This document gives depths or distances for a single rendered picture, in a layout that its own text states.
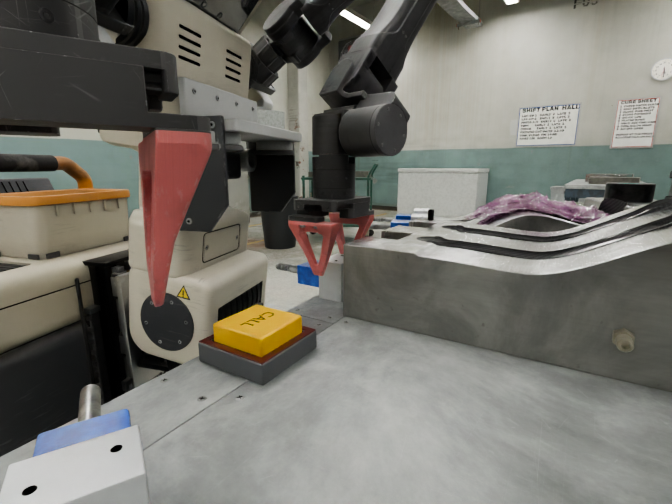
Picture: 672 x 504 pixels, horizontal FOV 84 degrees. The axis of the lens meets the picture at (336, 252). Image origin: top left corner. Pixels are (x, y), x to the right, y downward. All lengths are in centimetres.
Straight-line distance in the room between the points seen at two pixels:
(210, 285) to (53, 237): 35
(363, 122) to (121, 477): 37
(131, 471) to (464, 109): 796
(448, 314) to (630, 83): 740
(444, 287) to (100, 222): 73
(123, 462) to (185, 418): 12
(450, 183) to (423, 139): 150
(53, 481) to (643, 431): 35
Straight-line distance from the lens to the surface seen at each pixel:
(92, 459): 22
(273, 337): 34
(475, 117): 797
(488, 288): 39
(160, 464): 29
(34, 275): 80
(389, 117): 45
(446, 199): 717
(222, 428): 30
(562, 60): 785
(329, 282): 51
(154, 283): 18
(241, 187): 664
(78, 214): 90
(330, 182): 49
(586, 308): 39
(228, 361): 36
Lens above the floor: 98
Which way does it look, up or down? 13 degrees down
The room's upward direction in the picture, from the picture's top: straight up
